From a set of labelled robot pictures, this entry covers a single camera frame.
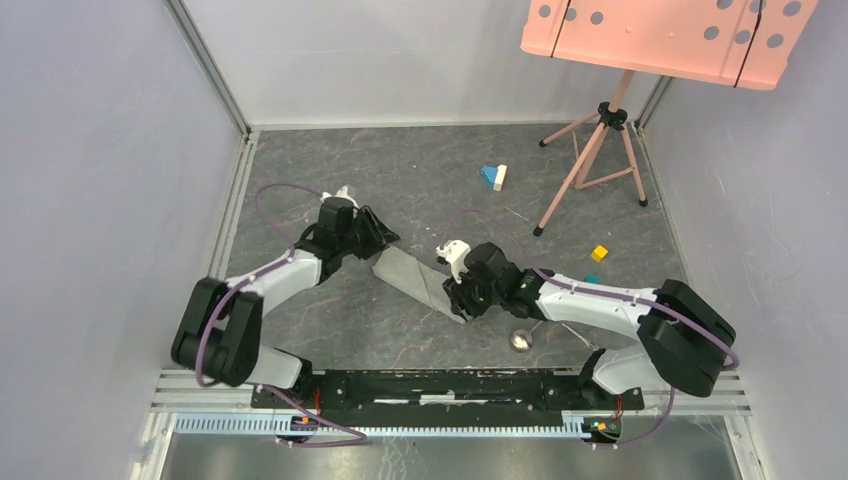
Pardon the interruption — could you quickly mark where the grey cloth napkin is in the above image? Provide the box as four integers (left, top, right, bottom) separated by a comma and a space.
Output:
372, 246, 467, 324

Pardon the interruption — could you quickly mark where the pink music stand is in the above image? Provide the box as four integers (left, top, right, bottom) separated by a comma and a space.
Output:
521, 0, 818, 236

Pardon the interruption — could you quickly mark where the silver spoon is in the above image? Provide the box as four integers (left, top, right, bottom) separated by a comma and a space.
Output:
508, 321, 544, 353

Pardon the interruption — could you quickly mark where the silver fork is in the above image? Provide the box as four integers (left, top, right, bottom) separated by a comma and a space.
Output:
560, 322, 597, 351

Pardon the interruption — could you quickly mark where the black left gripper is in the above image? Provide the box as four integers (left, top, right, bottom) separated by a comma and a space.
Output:
337, 204, 400, 260

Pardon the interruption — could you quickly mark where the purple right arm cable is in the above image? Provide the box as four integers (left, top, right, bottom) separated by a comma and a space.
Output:
437, 209, 741, 450

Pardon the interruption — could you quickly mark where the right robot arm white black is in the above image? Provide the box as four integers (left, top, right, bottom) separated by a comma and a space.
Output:
436, 240, 738, 408

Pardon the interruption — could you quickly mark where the yellow cube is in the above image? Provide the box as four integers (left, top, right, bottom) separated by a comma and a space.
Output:
590, 245, 609, 263

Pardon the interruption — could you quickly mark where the white slotted cable duct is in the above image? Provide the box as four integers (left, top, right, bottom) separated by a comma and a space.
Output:
174, 413, 590, 440

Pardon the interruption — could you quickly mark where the blue and white block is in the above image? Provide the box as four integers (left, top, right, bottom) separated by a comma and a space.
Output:
480, 164, 508, 192

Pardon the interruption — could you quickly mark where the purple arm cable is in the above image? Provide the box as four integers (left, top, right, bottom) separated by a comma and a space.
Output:
193, 183, 369, 450
437, 209, 741, 450

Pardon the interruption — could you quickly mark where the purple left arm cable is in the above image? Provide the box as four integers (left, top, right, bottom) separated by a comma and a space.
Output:
193, 183, 369, 450

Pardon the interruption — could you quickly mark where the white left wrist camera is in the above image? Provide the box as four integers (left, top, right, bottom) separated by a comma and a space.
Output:
321, 185, 360, 208

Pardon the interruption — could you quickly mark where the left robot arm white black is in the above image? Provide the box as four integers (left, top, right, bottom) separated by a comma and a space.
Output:
170, 196, 400, 408

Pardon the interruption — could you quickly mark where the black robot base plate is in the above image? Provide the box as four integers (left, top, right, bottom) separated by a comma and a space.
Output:
287, 368, 645, 427

